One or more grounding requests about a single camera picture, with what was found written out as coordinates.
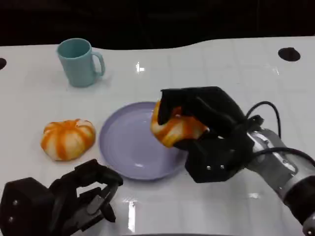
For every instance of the pale green mug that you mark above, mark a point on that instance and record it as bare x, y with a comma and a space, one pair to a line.
76, 65

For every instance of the lilac plate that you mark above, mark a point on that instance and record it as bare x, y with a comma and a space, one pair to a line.
128, 145

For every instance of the orange and white toy bread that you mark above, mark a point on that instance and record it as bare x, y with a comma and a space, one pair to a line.
177, 130
67, 140

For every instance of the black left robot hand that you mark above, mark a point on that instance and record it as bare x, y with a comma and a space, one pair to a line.
37, 206

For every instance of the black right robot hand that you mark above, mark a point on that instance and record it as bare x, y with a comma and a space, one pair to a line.
216, 152

